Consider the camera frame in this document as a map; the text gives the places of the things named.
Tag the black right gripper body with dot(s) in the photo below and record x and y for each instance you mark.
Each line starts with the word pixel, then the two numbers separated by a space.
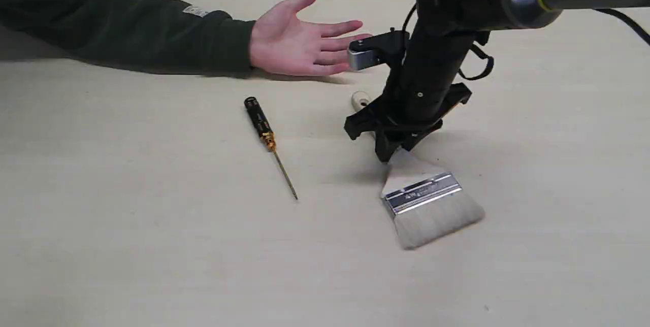
pixel 372 114

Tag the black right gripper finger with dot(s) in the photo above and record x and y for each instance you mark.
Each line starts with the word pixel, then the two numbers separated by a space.
pixel 386 143

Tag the wide wooden paint brush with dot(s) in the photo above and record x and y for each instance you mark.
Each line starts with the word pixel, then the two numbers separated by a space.
pixel 425 201

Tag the black and gold screwdriver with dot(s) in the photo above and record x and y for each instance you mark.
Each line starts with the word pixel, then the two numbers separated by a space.
pixel 267 136

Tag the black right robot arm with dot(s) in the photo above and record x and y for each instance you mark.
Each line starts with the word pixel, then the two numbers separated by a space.
pixel 427 53

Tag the person's bare open hand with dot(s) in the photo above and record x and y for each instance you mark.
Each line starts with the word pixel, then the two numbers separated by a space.
pixel 283 44

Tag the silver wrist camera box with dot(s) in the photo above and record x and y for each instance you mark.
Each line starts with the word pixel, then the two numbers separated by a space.
pixel 387 48

